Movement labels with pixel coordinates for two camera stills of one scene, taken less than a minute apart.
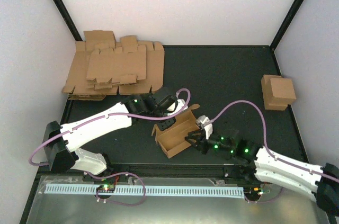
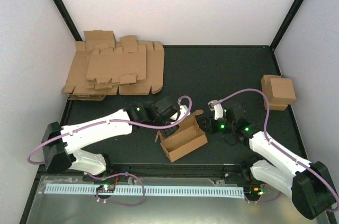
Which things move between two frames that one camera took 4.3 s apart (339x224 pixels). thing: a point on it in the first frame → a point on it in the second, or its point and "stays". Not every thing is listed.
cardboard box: x=283 y=91 stays
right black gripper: x=201 y=146 → x=210 y=127
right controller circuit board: x=253 y=192 stays
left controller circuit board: x=106 y=188 stays
